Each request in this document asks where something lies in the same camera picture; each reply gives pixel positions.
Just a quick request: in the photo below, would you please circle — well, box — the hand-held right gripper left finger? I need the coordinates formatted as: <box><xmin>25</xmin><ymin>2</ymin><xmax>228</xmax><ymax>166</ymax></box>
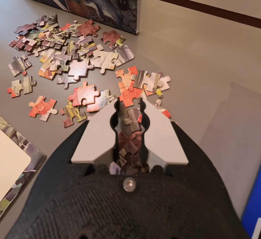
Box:
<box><xmin>71</xmin><ymin>97</ymin><xmax>121</xmax><ymax>165</ymax></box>

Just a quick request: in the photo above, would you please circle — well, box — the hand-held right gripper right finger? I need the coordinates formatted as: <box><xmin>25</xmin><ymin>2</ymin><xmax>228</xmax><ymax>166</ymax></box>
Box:
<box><xmin>139</xmin><ymin>98</ymin><xmax>189</xmax><ymax>167</ymax></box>

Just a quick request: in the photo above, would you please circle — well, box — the illustrated cardboard puzzle box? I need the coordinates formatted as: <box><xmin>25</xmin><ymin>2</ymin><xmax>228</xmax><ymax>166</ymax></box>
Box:
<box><xmin>7</xmin><ymin>0</ymin><xmax>142</xmax><ymax>36</ymax></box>

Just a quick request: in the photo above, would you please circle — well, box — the pile of jigsaw puzzle pieces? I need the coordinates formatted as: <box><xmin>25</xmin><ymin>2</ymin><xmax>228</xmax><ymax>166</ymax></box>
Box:
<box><xmin>7</xmin><ymin>14</ymin><xmax>172</xmax><ymax>175</ymax></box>

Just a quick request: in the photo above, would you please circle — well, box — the jigsaw puzzle frame board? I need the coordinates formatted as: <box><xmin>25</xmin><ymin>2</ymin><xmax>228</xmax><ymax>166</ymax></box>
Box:
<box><xmin>0</xmin><ymin>115</ymin><xmax>48</xmax><ymax>218</ymax></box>

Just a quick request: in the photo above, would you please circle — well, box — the blue plastic bin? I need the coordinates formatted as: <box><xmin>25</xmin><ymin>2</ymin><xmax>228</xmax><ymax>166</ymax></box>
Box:
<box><xmin>241</xmin><ymin>165</ymin><xmax>261</xmax><ymax>239</ymax></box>

